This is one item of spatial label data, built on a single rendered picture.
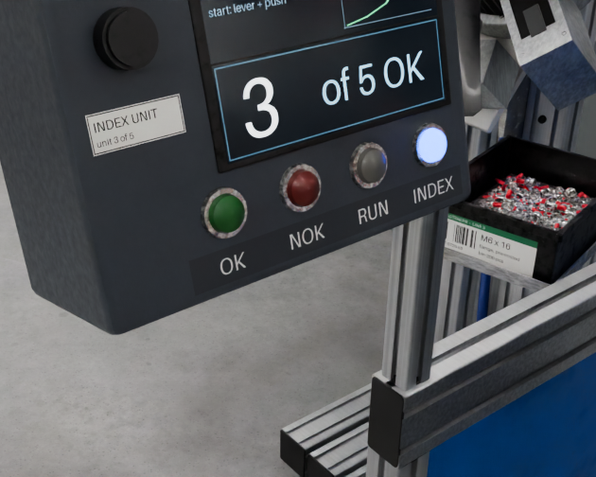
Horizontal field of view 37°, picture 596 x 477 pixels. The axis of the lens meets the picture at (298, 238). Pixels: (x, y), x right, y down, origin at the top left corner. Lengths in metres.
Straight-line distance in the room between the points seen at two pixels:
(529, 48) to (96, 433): 1.28
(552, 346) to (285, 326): 1.49
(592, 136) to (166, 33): 1.75
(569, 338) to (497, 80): 0.50
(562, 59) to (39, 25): 0.89
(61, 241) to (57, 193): 0.03
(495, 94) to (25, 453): 1.25
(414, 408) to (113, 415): 1.36
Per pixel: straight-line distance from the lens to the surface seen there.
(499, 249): 1.02
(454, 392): 0.81
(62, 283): 0.49
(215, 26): 0.46
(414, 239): 0.68
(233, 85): 0.46
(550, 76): 1.24
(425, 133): 0.55
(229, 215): 0.46
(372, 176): 0.52
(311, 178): 0.49
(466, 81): 1.17
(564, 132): 1.68
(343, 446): 1.87
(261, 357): 2.23
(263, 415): 2.06
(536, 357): 0.89
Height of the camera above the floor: 1.33
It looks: 29 degrees down
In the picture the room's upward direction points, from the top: 1 degrees clockwise
